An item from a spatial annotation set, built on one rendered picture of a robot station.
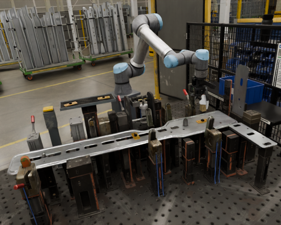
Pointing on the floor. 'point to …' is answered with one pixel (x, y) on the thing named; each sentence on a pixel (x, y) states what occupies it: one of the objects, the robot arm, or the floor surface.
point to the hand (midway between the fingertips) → (201, 104)
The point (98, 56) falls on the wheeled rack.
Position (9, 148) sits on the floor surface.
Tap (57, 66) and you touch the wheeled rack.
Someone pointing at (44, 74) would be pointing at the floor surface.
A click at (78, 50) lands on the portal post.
